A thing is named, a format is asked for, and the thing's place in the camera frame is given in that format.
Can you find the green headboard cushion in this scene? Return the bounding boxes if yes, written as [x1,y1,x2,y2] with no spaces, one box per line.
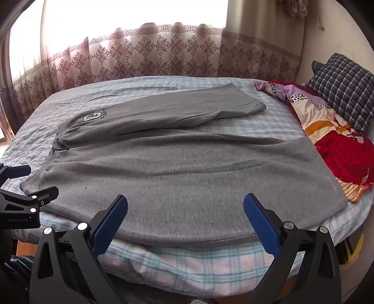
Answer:
[311,60,324,75]

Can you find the yellow object beside bed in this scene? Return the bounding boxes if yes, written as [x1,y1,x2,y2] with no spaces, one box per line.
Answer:
[336,233,364,268]

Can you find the patterned beige curtain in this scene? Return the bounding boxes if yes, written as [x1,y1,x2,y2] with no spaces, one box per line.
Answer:
[1,19,304,140]

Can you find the dark plaid pillow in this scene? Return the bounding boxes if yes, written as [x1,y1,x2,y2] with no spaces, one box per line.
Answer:
[306,53,373,133]

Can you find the red floral quilt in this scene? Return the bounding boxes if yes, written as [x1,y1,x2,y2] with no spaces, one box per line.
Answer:
[254,80,373,203]

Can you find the plaid bed sheet mattress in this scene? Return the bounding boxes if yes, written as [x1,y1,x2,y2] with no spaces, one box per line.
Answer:
[0,75,374,299]

